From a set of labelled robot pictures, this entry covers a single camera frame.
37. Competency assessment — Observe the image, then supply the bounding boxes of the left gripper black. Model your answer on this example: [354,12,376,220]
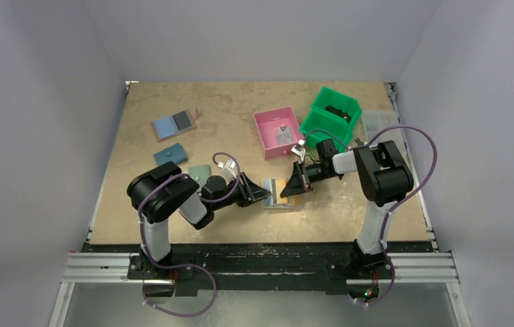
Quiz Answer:
[212,172,270,211]

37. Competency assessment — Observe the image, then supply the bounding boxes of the tan card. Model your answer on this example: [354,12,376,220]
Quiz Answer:
[287,194,305,208]

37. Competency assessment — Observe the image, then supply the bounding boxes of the beige card holder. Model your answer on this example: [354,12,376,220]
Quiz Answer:
[261,176,307,211]

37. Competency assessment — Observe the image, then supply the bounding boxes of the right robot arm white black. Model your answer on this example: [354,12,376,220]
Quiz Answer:
[280,139,414,277]

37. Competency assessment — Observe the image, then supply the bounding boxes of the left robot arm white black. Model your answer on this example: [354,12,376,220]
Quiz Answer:
[127,161,271,279]

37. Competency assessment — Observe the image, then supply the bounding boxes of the cards in pink box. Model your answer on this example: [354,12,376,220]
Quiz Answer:
[275,125,294,146]

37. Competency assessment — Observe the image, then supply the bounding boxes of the green card holder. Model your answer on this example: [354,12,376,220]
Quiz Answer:
[187,165,212,186]

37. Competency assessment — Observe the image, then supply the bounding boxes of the blue card holder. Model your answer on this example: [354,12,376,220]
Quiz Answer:
[153,143,188,166]

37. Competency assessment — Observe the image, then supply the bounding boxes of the open brown card holder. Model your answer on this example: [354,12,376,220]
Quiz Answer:
[151,108,199,142]

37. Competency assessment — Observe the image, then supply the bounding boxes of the pink box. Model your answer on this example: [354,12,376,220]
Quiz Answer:
[254,107,304,161]

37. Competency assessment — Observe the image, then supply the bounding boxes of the front green bin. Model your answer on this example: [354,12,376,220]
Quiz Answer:
[300,108,358,152]

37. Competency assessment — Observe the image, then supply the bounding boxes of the green bin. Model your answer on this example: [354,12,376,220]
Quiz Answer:
[311,87,362,131]
[300,108,358,152]

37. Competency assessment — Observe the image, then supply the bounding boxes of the black object in bin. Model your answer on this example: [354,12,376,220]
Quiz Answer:
[325,106,352,123]

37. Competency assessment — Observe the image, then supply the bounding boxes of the rear green bin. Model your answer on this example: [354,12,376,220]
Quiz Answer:
[311,87,362,131]

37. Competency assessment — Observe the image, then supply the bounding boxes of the clear screw organizer box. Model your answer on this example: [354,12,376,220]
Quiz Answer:
[361,110,407,158]

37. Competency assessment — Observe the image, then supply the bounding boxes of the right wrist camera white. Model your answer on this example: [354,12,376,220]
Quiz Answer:
[291,139,307,163]

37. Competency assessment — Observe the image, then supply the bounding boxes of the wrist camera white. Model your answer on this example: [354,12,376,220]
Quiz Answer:
[291,139,307,163]
[217,159,238,182]

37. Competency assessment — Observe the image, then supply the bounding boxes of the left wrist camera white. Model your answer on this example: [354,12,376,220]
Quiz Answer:
[217,159,238,182]

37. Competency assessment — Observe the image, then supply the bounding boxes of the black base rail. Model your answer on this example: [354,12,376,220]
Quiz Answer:
[125,243,402,296]

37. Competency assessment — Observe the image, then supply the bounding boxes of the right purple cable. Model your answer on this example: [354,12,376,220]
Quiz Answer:
[300,125,438,308]

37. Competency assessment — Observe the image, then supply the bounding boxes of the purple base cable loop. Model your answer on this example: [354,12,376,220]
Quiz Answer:
[142,263,218,317]

